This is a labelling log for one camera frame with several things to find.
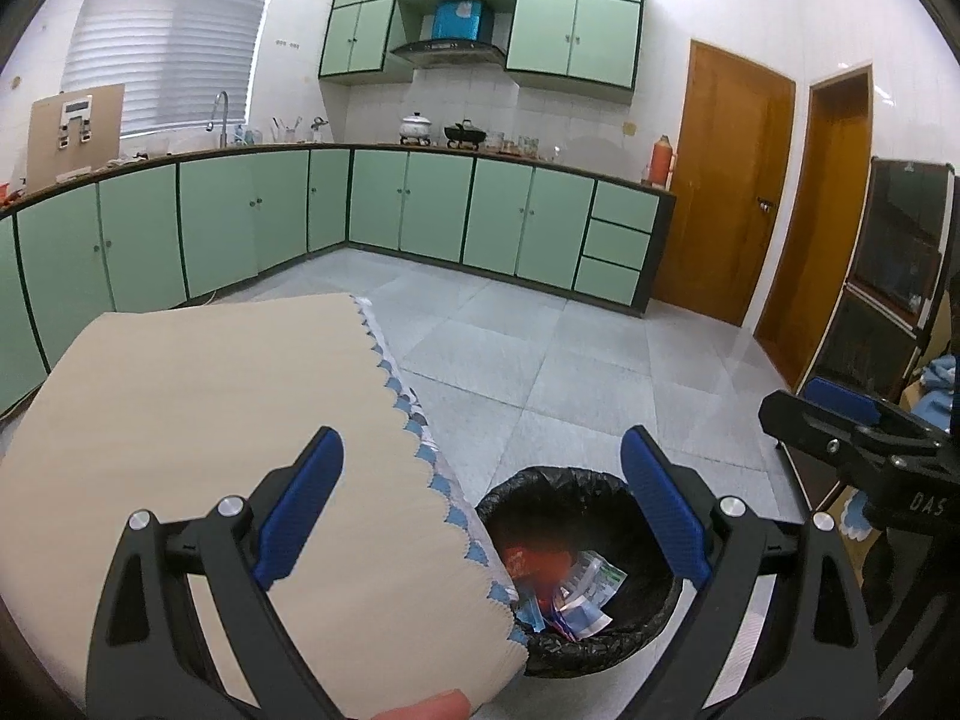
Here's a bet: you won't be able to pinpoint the cardboard box on counter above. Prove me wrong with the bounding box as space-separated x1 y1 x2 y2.
26 85 125 192

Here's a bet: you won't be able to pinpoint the white green plastic bag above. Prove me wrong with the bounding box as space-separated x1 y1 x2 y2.
562 551 628 598

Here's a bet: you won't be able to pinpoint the orange thermos flask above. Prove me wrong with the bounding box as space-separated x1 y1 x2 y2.
647 135 674 187

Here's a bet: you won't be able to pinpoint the black cabinet at right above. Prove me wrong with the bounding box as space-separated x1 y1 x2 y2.
794 156 960 542

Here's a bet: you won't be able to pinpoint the window with white blinds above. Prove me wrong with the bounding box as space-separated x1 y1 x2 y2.
62 0 267 137

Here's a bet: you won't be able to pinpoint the brown wooden door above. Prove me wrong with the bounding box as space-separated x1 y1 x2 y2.
654 41 796 327
755 65 874 390

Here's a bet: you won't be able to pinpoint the green lower kitchen cabinets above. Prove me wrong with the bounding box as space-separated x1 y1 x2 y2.
2 145 675 408

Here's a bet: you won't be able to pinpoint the beige tablecloth with scalloped edge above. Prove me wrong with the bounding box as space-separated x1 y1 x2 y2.
2 294 527 718

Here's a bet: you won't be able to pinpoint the black lined trash bin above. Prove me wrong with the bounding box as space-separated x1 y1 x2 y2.
477 466 682 679

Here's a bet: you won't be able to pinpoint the green upper wall cabinets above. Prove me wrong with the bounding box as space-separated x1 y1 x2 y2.
319 0 644 104

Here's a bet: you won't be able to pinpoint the black range hood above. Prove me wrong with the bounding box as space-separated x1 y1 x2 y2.
392 39 506 68

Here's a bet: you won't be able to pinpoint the blue milk carton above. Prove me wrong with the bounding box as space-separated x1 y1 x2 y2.
555 592 612 640

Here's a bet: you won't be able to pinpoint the black wok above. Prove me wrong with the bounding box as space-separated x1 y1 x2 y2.
444 119 487 151

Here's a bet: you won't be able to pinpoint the white cooking pot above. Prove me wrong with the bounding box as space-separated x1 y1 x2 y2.
398 112 431 146

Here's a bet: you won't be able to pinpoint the red paper cup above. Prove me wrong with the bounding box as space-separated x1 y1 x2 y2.
500 543 578 592

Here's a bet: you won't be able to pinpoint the blue snack bag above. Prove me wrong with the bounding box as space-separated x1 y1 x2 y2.
516 593 576 640

